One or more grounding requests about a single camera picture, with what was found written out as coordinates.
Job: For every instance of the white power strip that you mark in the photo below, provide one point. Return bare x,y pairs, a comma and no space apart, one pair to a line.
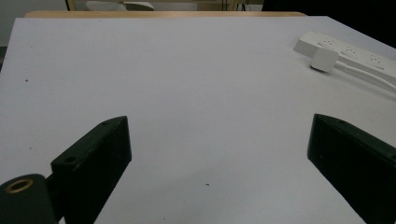
358,51

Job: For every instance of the white plug adapter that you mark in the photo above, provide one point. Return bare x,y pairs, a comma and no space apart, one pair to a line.
323,60

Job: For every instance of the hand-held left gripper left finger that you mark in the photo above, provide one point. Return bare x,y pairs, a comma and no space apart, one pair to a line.
93,161

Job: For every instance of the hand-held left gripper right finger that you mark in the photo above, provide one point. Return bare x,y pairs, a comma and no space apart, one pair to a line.
355,155

